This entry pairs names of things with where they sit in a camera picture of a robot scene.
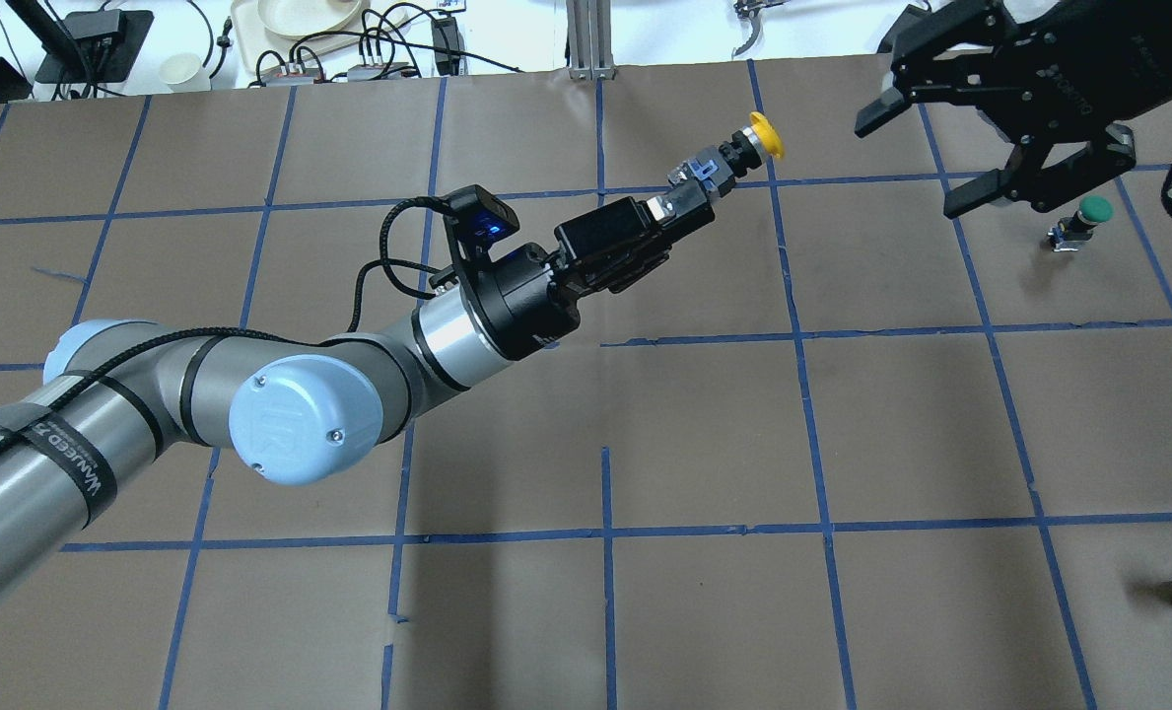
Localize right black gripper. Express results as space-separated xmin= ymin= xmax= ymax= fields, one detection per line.
xmin=853 ymin=1 xmax=1172 ymax=219

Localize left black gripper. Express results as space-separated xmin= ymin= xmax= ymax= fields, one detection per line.
xmin=463 ymin=180 xmax=716 ymax=361

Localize yellow push button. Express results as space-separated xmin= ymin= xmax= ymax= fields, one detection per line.
xmin=667 ymin=111 xmax=788 ymax=202

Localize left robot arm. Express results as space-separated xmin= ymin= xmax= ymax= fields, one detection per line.
xmin=0 ymin=177 xmax=725 ymax=599

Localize green push button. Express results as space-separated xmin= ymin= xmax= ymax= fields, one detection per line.
xmin=1047 ymin=194 xmax=1116 ymax=254

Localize black monitor stand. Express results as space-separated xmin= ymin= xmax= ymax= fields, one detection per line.
xmin=6 ymin=1 xmax=156 ymax=86

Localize black power adapter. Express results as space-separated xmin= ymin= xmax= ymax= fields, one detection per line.
xmin=431 ymin=15 xmax=462 ymax=76

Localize beige plate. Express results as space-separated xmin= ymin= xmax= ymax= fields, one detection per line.
xmin=253 ymin=0 xmax=364 ymax=39

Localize white paper cup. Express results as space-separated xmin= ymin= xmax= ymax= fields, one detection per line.
xmin=158 ymin=52 xmax=211 ymax=93

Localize aluminium frame post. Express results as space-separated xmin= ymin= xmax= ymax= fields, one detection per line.
xmin=566 ymin=0 xmax=616 ymax=81

